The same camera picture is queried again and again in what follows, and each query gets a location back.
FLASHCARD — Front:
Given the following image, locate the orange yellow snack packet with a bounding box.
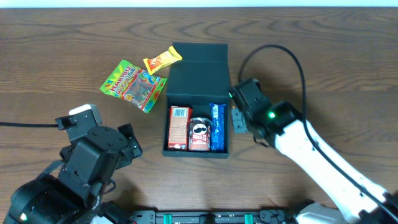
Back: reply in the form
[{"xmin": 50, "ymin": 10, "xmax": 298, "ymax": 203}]
[{"xmin": 143, "ymin": 46, "xmax": 183, "ymax": 75}]

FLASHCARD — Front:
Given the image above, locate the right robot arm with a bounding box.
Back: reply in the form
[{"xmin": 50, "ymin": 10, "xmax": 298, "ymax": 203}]
[{"xmin": 232, "ymin": 101, "xmax": 397, "ymax": 223}]

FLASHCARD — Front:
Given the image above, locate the red Hello Panda box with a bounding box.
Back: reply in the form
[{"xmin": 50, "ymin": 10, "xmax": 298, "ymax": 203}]
[{"xmin": 167, "ymin": 106, "xmax": 192, "ymax": 151}]

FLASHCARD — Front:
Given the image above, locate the green Haribo worms bag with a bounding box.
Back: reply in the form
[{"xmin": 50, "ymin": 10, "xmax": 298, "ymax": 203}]
[{"xmin": 100, "ymin": 60, "xmax": 167, "ymax": 113}]

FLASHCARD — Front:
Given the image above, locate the black cable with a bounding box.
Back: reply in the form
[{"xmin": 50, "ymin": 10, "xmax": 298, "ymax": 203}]
[
  {"xmin": 0, "ymin": 121, "xmax": 60, "ymax": 129},
  {"xmin": 238, "ymin": 44, "xmax": 398, "ymax": 222}
]

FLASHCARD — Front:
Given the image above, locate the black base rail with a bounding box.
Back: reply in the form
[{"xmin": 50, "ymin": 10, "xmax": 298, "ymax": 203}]
[{"xmin": 127, "ymin": 209, "xmax": 297, "ymax": 224}]

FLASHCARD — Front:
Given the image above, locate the left black cable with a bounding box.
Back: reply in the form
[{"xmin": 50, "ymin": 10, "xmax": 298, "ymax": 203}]
[{"xmin": 0, "ymin": 121, "xmax": 60, "ymax": 129}]

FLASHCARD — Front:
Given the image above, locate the blue Oreo packet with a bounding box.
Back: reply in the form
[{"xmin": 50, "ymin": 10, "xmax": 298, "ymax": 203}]
[{"xmin": 210, "ymin": 103, "xmax": 226, "ymax": 151}]

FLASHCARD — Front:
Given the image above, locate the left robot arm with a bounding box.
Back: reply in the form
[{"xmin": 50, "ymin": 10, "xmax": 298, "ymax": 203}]
[{"xmin": 4, "ymin": 124, "xmax": 142, "ymax": 223}]

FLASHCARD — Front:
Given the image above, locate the right black cable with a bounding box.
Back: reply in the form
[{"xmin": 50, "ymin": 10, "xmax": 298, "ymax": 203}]
[{"xmin": 238, "ymin": 44, "xmax": 398, "ymax": 222}]

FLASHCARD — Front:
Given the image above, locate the Pringles can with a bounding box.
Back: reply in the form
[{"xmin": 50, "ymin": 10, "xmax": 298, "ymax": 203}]
[{"xmin": 188, "ymin": 118, "xmax": 211, "ymax": 151}]

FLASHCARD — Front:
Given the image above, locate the dark green gift box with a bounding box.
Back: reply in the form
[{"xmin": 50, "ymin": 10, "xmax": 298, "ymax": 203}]
[{"xmin": 162, "ymin": 42, "xmax": 230, "ymax": 159}]

